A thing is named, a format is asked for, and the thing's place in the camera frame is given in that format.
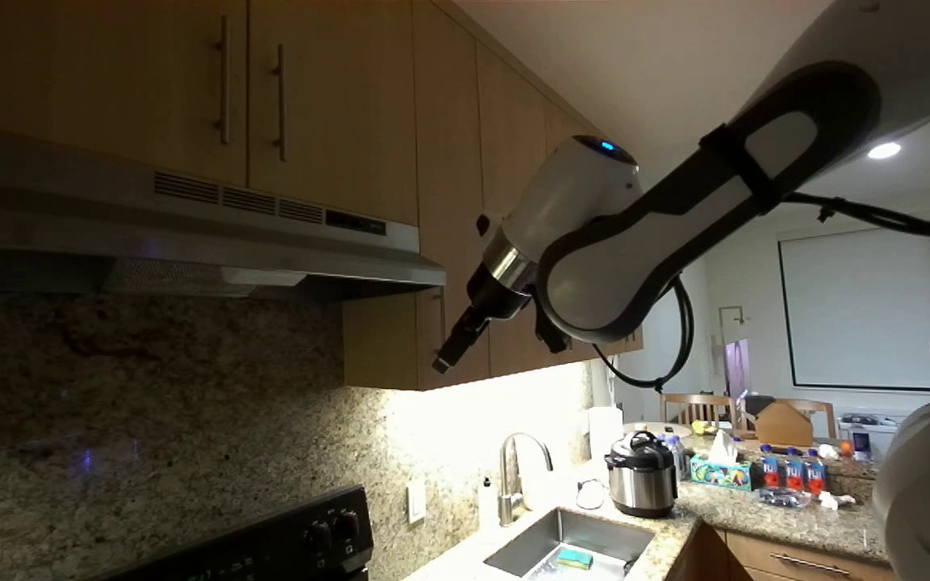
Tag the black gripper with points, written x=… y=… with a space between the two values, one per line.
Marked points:
x=497 y=299

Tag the stainless steel range hood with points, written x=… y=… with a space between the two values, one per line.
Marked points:
x=164 y=231

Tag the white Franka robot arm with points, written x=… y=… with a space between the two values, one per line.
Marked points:
x=637 y=246

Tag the black electric stove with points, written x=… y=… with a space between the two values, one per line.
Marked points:
x=272 y=543

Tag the round ceiling light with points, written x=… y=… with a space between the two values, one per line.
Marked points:
x=885 y=148

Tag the chrome kitchen faucet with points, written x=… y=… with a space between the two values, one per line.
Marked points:
x=510 y=479

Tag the white soap bottle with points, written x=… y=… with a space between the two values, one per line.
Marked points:
x=485 y=503

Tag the white paper towel roll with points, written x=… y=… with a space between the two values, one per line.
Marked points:
x=605 y=431

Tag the stainless steel sink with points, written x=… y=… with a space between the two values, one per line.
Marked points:
x=574 y=535

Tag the silver pressure cooker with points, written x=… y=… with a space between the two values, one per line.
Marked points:
x=639 y=479

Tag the green sponge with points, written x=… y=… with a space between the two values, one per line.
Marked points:
x=574 y=558

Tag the purple vase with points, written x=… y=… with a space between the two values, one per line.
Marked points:
x=737 y=369

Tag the green tissue box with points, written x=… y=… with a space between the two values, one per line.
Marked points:
x=715 y=465

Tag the blue red bottle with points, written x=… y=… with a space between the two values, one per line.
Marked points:
x=770 y=472
x=793 y=472
x=816 y=472

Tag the wooden base cabinet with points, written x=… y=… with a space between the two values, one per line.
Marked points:
x=790 y=558

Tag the white whiteboard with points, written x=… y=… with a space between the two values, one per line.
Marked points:
x=864 y=309

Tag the white wall outlet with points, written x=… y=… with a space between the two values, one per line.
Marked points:
x=414 y=501

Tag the tall wooden wall cabinet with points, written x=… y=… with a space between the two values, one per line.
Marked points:
x=453 y=161

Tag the white wall thermostat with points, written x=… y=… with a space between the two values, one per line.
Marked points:
x=730 y=317

